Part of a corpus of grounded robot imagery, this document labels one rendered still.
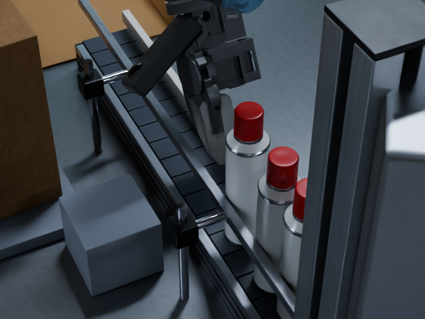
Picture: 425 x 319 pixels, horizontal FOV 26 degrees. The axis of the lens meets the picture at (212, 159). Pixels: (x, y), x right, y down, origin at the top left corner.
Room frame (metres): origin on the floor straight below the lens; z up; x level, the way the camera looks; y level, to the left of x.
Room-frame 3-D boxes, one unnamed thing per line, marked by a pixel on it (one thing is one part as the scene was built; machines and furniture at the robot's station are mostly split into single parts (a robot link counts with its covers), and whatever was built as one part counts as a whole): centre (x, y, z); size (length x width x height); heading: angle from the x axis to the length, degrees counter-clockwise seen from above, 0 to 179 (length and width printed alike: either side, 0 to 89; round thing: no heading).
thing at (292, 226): (0.66, -0.10, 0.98); 0.05 x 0.05 x 0.20
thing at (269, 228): (0.71, -0.08, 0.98); 0.05 x 0.05 x 0.20
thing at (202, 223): (0.73, 0.02, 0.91); 0.07 x 0.03 x 0.17; 116
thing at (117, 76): (1.00, 0.15, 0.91); 0.07 x 0.03 x 0.17; 116
